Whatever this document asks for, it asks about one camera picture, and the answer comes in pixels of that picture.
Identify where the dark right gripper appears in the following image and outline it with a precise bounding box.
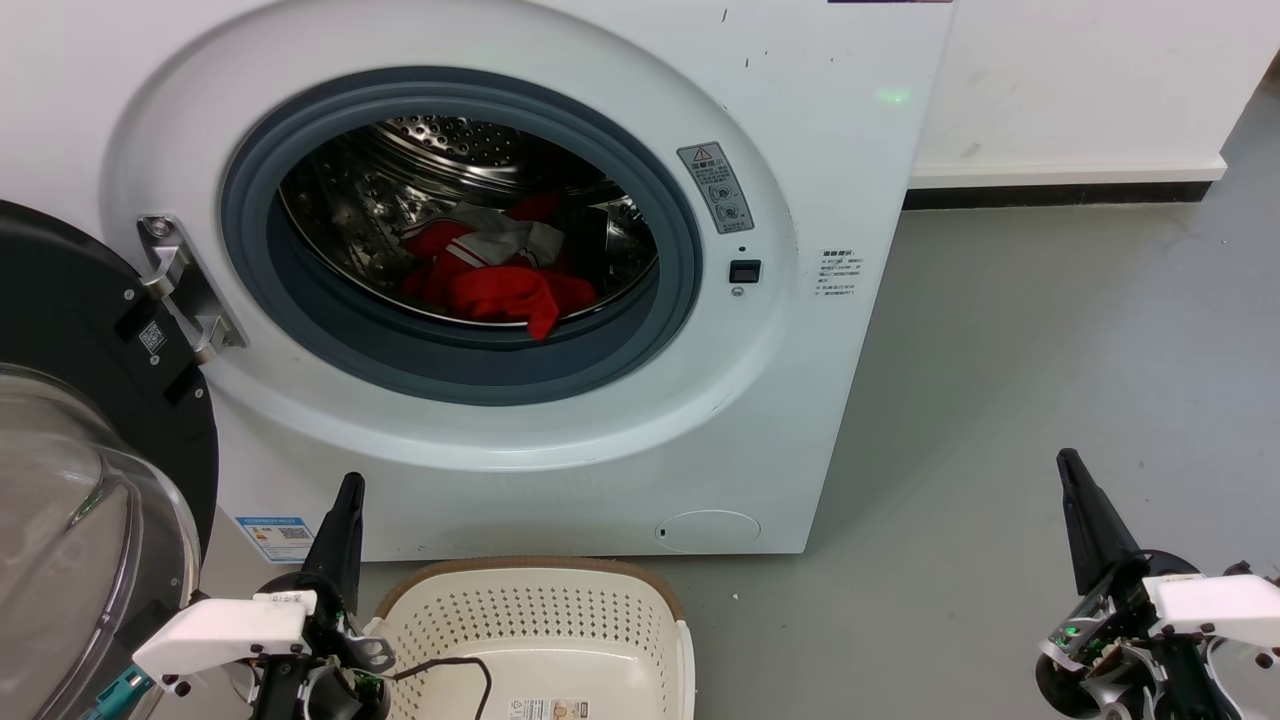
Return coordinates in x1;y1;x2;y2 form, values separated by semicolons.
1035;449;1236;720

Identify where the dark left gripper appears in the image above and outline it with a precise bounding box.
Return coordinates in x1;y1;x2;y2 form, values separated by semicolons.
250;473;394;720

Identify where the red jersey with number print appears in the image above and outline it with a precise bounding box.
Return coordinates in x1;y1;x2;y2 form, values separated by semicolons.
445;262;598;342

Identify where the red garment with white stripes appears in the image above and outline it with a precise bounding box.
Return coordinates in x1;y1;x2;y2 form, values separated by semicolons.
400;195;567;306

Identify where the cream perforated laundry basket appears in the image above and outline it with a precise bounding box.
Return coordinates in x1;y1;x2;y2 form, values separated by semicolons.
365;557;696;720

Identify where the printed paper product label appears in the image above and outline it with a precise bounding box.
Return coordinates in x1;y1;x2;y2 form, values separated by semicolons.
508;697;591;720

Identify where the metal washing machine door hinge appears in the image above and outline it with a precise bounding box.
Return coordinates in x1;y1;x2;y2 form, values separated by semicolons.
138;213;248;366

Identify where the washing machine glass door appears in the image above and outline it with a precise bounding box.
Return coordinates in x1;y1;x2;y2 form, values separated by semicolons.
0;200;221;720

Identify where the perforated steel washer drum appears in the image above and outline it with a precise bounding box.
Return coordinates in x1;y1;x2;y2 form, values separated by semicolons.
280;115;659;326

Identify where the blue energy label sticker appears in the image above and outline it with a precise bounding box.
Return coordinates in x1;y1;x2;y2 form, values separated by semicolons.
235;515;316;563

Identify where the grey rubber door gasket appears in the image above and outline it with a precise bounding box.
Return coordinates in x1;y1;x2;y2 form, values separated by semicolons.
220;67;704;407

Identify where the white front-load washing machine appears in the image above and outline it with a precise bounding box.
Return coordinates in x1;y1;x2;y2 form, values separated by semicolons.
0;0;956;561

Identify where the white ledge with black baseboard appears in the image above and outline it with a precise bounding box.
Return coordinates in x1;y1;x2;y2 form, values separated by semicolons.
903;155;1228;211

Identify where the small printed text sticker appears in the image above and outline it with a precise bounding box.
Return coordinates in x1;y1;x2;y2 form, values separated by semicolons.
815;248;863;299

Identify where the round white filter cover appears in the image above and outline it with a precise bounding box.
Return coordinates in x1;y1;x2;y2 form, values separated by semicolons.
655;510;762;553

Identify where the grey warning label sticker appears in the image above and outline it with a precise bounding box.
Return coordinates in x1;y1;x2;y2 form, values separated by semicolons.
677;142;755;235

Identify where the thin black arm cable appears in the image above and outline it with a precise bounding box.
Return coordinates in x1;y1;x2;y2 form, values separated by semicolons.
390;655;493;720

